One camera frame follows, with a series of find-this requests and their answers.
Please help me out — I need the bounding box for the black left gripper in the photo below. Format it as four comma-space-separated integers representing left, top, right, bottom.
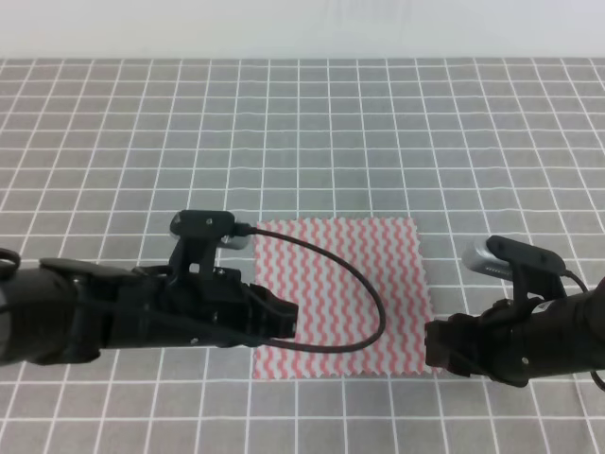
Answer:
162, 268, 299, 347

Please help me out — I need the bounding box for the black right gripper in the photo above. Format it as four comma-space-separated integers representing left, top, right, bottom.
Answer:
424, 302, 534, 387

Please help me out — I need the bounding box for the pink white wavy striped towel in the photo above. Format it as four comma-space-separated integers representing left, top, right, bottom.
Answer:
253, 218, 433, 379

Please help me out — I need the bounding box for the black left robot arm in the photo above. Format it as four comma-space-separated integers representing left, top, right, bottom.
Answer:
1, 250, 298, 366

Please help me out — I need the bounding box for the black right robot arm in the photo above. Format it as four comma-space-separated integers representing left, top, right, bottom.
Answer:
424, 283, 604, 388

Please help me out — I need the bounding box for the grey grid tablecloth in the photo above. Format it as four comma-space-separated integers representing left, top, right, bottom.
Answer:
1, 58, 604, 453

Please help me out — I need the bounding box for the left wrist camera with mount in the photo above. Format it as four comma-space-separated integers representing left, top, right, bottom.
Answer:
168, 210, 252, 282

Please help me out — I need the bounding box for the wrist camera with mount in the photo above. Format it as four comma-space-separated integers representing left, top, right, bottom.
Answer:
168, 210, 252, 282
462, 236, 566, 305

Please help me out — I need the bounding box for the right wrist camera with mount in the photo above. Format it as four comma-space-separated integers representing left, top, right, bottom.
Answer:
462, 236, 566, 305

